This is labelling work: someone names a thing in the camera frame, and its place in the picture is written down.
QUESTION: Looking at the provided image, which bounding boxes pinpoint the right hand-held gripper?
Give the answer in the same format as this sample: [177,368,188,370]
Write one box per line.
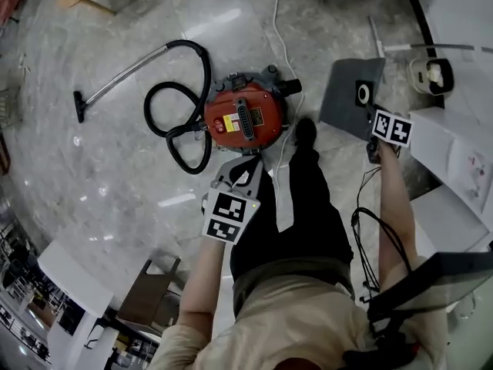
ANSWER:
[365,104,413,164]

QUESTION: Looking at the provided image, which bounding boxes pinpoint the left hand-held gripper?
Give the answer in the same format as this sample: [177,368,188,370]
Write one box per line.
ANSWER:
[200,156,265,245]

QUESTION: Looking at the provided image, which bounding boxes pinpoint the grey dust bag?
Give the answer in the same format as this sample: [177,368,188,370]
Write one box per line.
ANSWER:
[318,57,387,143]

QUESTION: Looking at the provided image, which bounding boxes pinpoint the person's right forearm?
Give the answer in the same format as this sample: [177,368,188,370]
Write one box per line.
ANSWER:
[377,143,419,296]

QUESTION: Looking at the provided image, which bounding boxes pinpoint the person's left forearm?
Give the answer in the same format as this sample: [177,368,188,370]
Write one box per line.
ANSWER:
[176,237,229,327]

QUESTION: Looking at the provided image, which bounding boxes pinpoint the red and teal vacuum cleaner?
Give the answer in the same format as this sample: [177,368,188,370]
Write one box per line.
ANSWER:
[203,64,304,157]

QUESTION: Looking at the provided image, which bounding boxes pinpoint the small white waste bin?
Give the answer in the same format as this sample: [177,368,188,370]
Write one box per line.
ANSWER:
[407,57,456,97]

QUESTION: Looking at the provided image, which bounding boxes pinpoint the white drawer cabinet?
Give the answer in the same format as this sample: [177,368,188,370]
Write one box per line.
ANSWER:
[408,106,493,217]

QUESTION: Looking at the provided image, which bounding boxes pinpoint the crumpled white tissue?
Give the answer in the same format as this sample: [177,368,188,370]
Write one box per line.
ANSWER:
[426,62,444,84]

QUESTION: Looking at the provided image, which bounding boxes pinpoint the person's black trousers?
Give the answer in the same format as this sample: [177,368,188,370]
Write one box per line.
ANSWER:
[230,144,354,318]

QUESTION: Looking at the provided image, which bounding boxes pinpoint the white floor mop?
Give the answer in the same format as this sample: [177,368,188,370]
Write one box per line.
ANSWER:
[367,15,474,59]

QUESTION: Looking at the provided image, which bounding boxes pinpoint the dark grey open cabinet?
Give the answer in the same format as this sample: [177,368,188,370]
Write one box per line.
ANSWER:
[116,256,182,328]

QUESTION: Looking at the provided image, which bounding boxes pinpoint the person's beige shirt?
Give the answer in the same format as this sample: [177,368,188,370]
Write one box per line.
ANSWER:
[148,271,448,370]

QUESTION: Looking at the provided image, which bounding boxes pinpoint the black flat panel device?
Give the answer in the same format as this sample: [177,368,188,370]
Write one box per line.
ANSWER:
[367,251,493,318]

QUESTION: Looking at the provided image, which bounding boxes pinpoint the white block counter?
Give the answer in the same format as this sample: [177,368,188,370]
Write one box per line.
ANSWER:
[36,240,116,318]

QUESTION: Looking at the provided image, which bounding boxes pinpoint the wooden board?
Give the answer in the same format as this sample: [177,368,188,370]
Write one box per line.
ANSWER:
[0,129,11,177]

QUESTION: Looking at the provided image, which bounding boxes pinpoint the dark cluttered shelving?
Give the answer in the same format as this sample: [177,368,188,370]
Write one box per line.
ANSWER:
[0,214,53,370]

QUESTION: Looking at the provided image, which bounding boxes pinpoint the black vacuum hose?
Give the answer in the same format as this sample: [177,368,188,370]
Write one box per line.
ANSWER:
[144,39,213,175]

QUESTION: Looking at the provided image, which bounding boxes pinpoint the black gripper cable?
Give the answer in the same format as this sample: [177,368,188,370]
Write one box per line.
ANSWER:
[350,167,414,304]

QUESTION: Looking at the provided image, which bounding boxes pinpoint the white power cable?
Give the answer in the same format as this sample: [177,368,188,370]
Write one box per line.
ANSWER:
[270,0,306,179]

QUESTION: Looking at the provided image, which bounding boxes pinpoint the black harness straps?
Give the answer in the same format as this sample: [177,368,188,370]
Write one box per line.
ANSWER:
[342,306,421,370]

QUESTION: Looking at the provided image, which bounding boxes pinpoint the metal wire rack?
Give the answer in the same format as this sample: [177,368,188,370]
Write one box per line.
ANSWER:
[0,86,22,126]

